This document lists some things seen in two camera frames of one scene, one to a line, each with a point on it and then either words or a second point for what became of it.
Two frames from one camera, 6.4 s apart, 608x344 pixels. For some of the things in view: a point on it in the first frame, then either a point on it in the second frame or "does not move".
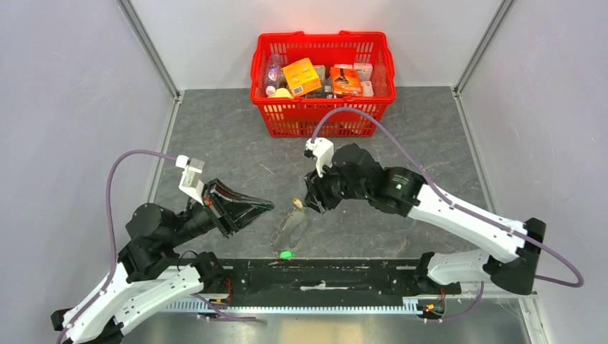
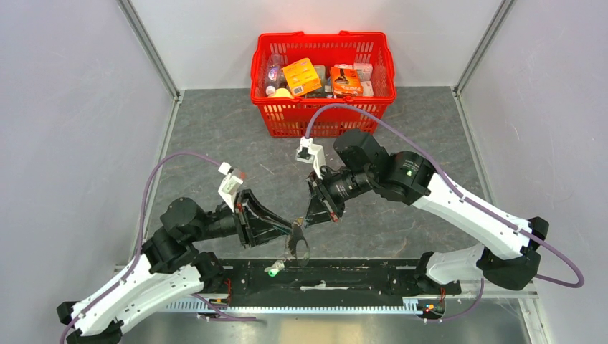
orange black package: [346, 82] does not move
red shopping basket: [296, 77] does not move
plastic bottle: [275, 77] does not move
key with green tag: [287, 254] to [273, 271]
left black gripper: [248, 208] to [257, 224]
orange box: [302, 77] does not move
